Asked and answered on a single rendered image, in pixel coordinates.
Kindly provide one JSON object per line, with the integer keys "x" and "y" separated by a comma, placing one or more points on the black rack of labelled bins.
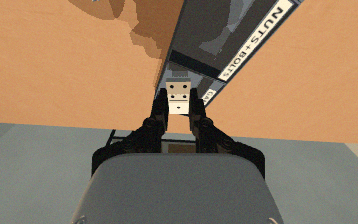
{"x": 214, "y": 39}

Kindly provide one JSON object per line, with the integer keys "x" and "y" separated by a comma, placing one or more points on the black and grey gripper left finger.
{"x": 146, "y": 139}

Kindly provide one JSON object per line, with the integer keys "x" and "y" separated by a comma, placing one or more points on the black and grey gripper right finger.
{"x": 213, "y": 140}

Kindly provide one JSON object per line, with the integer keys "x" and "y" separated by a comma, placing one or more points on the cream domino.
{"x": 178, "y": 91}

